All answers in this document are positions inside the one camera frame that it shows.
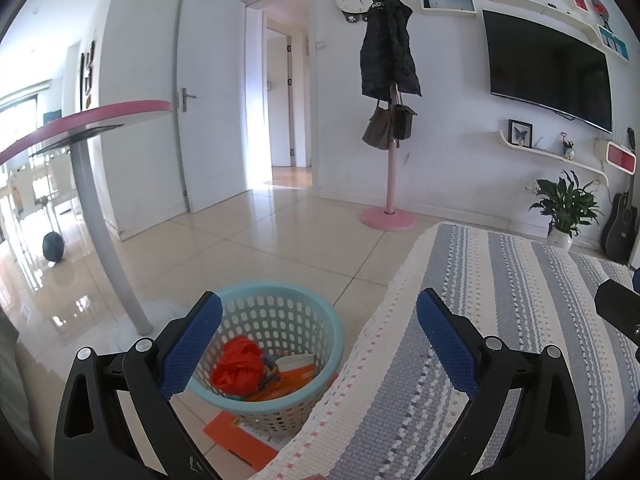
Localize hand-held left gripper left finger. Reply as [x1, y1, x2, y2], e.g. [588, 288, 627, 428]
[52, 290, 262, 480]

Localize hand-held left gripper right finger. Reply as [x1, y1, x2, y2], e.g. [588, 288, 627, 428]
[416, 287, 597, 480]

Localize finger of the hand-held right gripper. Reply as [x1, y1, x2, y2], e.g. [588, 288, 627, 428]
[594, 278, 640, 347]

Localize orange plastic bag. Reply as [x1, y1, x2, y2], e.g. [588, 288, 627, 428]
[210, 336, 265, 395]

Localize light blue plastic basket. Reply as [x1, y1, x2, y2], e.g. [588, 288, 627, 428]
[186, 282, 345, 443]

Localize orange paper box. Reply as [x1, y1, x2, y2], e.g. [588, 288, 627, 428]
[245, 354, 321, 402]

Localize black acoustic guitar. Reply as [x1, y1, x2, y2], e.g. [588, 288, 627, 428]
[600, 127, 640, 264]

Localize striped woven blanket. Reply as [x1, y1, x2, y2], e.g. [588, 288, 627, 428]
[250, 221, 640, 480]

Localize blue yellow wrapper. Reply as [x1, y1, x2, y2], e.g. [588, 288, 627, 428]
[260, 352, 281, 386]

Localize orange paper sheet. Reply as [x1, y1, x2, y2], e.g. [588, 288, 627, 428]
[202, 408, 281, 471]

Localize green potted plant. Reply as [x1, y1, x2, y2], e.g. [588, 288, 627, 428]
[527, 170, 604, 250]

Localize pink-edged side table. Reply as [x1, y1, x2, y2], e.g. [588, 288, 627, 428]
[0, 100, 201, 356]

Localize pink coat rack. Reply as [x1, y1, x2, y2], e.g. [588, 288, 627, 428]
[350, 0, 417, 232]

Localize dark blue ball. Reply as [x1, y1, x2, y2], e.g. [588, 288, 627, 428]
[42, 231, 65, 264]

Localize grey cloth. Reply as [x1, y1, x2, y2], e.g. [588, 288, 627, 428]
[0, 307, 41, 456]

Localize brown handbag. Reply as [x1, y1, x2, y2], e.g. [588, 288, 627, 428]
[362, 100, 395, 151]

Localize black handbag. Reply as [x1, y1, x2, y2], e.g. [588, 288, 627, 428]
[391, 104, 416, 142]

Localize white room door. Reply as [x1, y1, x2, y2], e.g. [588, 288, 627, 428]
[175, 0, 254, 214]

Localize white hallway door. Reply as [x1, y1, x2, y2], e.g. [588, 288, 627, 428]
[286, 30, 312, 168]

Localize black coat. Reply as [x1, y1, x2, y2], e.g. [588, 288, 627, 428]
[359, 0, 422, 101]

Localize red and white wall box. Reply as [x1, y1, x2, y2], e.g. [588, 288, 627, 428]
[605, 141, 639, 174]

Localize white curved wall shelf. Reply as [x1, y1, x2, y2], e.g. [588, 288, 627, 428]
[498, 129, 610, 187]

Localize butterfly picture frame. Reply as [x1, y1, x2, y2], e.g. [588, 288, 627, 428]
[507, 119, 534, 149]

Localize wall-mounted black television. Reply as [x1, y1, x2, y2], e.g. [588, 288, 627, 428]
[481, 9, 614, 134]

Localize teal wall box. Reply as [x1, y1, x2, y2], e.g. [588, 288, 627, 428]
[598, 25, 630, 62]

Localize dark wall picture frames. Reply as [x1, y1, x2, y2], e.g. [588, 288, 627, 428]
[80, 40, 97, 110]

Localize blue wall shelf box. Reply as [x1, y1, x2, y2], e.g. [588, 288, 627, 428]
[420, 0, 476, 15]

